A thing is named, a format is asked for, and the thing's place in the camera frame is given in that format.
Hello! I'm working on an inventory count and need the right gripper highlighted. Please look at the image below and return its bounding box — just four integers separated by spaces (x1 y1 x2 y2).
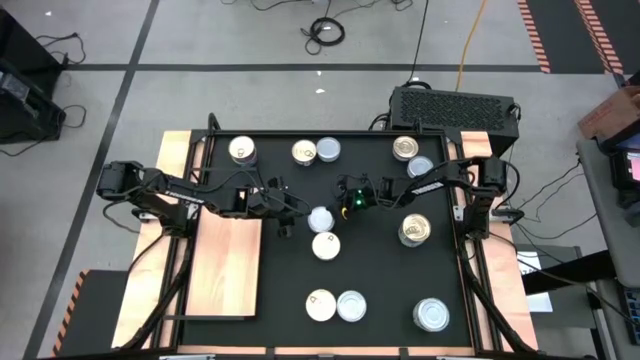
335 173 384 222

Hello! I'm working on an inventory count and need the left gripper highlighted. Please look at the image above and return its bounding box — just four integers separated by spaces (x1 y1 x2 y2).
248 183 312 240

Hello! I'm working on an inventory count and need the Bumble Bee tuna can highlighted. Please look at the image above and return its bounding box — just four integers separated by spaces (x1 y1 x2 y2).
406 155 435 180
315 136 343 164
306 205 336 235
412 297 451 332
336 290 368 324

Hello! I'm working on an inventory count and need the Wild Planet salmon can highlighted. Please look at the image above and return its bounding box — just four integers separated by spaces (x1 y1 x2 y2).
305 288 338 323
291 139 318 167
228 134 259 168
399 213 433 246
311 231 342 262
392 135 420 163

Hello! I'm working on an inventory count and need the dark table mat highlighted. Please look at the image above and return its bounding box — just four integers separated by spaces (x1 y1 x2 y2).
180 133 474 349

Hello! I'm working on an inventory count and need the black perforated computer case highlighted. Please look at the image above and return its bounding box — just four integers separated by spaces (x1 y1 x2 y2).
388 85 521 159

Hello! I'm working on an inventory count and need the white paper sheet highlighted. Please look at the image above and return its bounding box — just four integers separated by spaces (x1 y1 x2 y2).
516 249 555 314

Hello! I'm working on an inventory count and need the black ramp with orange stripes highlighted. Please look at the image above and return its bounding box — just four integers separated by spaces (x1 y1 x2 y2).
52 268 130 359

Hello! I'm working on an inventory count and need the black beam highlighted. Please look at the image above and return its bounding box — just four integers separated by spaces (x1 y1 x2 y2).
522 248 617 296

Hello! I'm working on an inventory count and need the grey side table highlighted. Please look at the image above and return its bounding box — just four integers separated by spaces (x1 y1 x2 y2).
574 137 640 289

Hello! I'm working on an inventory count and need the black mat with orange stripes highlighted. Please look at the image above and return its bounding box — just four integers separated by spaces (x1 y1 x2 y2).
516 0 640 76

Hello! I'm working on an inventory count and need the black tablet with pink screen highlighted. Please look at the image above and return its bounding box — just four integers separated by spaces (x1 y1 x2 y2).
607 132 640 192

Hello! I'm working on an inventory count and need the cardboard box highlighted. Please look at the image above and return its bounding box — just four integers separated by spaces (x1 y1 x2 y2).
577 84 640 141

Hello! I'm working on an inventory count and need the black equipment cart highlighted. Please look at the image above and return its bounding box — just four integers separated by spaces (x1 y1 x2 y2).
0 7 68 146

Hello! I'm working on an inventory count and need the black keyboard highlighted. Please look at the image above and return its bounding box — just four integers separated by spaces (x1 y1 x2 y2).
621 287 640 332

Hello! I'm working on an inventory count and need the wooden shelf with black frame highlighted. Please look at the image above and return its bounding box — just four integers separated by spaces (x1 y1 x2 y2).
163 164 264 322

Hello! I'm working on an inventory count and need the coiled black floor cable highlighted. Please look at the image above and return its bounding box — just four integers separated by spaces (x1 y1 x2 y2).
299 16 347 56

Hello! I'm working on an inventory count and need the black aluminium table frame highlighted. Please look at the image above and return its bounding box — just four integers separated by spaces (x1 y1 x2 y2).
117 112 539 360

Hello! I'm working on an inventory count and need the long black floor cable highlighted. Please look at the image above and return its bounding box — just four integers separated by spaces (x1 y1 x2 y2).
402 0 431 91

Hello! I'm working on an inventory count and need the yellow floor cable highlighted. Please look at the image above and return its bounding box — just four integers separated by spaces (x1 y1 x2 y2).
454 0 489 93

